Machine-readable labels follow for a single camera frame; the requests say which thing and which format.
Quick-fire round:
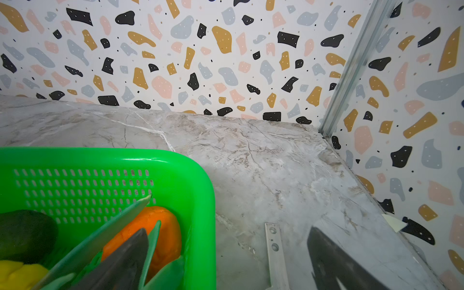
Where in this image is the metal mounting plate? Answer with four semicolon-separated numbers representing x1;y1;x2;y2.
265;222;290;290

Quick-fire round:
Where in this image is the dark green lime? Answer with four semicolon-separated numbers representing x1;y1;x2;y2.
1;210;59;264

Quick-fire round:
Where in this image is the pale tape scrap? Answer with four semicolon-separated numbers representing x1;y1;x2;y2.
382;214;408;233

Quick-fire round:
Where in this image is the red dragon fruit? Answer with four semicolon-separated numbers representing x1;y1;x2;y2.
32;195;186;290

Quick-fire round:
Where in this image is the yellow lemon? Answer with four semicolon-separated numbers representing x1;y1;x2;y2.
1;260;48;290

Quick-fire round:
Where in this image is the green plastic perforated basket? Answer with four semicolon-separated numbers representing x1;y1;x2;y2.
1;147;216;290

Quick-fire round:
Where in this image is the aluminium corner post right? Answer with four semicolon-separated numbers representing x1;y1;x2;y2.
319;0;396;139

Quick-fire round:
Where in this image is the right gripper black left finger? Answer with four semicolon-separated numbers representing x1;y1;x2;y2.
71;228;149;290

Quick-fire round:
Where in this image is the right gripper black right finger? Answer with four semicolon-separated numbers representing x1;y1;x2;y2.
307;227;387;290

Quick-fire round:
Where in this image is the orange tangerine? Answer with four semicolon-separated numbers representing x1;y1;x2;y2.
101;206;182;281

